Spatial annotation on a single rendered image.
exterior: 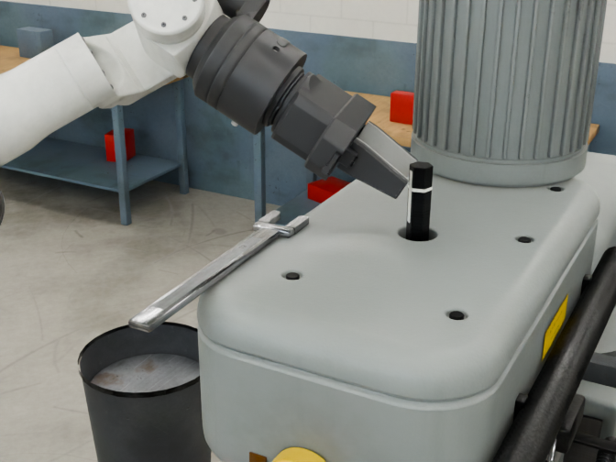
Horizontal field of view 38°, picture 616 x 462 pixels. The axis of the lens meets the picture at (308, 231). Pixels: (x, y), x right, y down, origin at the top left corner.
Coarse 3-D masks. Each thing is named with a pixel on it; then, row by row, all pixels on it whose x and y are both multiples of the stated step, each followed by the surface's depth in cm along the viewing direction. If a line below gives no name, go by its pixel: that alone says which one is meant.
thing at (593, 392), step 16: (608, 336) 131; (608, 352) 127; (592, 384) 126; (592, 400) 122; (608, 400) 122; (592, 416) 123; (608, 416) 121; (592, 432) 123; (608, 432) 122; (576, 448) 125; (592, 448) 124
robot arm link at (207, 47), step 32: (128, 0) 75; (160, 0) 75; (192, 0) 75; (224, 0) 80; (256, 0) 80; (160, 32) 75; (192, 32) 77; (224, 32) 77; (256, 32) 78; (160, 64) 84; (192, 64) 79; (224, 64) 77
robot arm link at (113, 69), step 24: (72, 48) 77; (96, 48) 82; (120, 48) 84; (72, 72) 77; (96, 72) 77; (120, 72) 83; (144, 72) 84; (168, 72) 84; (96, 96) 79; (120, 96) 81
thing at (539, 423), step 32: (608, 256) 99; (608, 288) 91; (576, 320) 85; (608, 320) 89; (576, 352) 80; (544, 384) 74; (576, 384) 76; (544, 416) 70; (512, 448) 66; (544, 448) 68
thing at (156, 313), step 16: (256, 224) 83; (272, 224) 83; (288, 224) 83; (304, 224) 84; (256, 240) 79; (272, 240) 81; (224, 256) 76; (240, 256) 76; (208, 272) 73; (224, 272) 74; (176, 288) 70; (192, 288) 70; (208, 288) 72; (160, 304) 68; (176, 304) 68; (144, 320) 66; (160, 320) 66
